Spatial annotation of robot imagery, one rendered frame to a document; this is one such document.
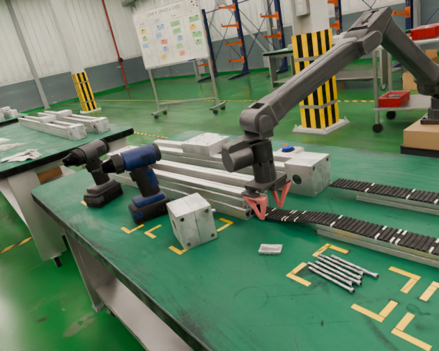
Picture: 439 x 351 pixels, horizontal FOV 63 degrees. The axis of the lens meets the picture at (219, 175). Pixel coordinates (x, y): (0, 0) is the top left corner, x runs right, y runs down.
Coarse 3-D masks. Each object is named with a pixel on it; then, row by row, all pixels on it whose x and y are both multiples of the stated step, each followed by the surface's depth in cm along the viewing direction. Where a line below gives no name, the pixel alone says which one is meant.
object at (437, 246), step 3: (438, 240) 68; (435, 243) 68; (438, 243) 68; (432, 246) 67; (435, 246) 67; (438, 246) 67; (429, 249) 66; (432, 249) 66; (435, 249) 66; (438, 249) 66; (426, 252) 66; (429, 252) 66; (432, 252) 66; (435, 252) 65; (438, 252) 65; (438, 255) 65
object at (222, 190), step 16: (160, 160) 136; (112, 176) 151; (128, 176) 139; (160, 176) 121; (176, 176) 116; (192, 176) 121; (208, 176) 114; (224, 176) 108; (240, 176) 105; (176, 192) 118; (192, 192) 111; (208, 192) 105; (224, 192) 99; (240, 192) 94; (256, 192) 101; (224, 208) 102; (240, 208) 98
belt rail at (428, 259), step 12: (324, 228) 82; (336, 228) 80; (348, 240) 79; (360, 240) 77; (372, 240) 74; (384, 252) 73; (396, 252) 71; (408, 252) 70; (420, 252) 68; (432, 264) 67
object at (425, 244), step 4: (428, 236) 70; (424, 240) 69; (428, 240) 69; (432, 240) 69; (420, 244) 68; (424, 244) 68; (428, 244) 68; (416, 248) 68; (420, 248) 67; (424, 248) 67; (428, 248) 67
